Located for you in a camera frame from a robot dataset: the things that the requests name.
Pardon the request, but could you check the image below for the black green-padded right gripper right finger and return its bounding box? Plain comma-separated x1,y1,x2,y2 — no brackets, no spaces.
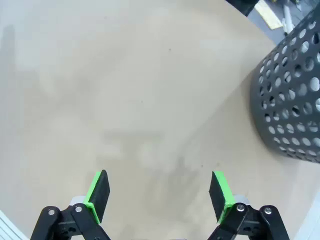
207,170,291,240

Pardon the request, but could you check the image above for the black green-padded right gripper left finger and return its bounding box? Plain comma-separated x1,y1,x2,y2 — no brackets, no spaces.
29,169,112,240

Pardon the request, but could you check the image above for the white ribbed panel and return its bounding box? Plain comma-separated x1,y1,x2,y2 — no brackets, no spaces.
0,209,29,240

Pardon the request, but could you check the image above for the dark grey perforated plastic basket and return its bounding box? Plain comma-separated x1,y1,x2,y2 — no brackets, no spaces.
249,4,320,165

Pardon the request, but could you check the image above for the light wooden board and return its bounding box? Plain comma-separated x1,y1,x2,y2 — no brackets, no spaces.
254,0,284,30

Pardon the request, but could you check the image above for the white metal pipe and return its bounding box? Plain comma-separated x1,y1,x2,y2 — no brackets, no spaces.
282,4,294,34

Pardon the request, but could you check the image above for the black block object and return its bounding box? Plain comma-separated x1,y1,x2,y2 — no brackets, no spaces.
224,0,258,17

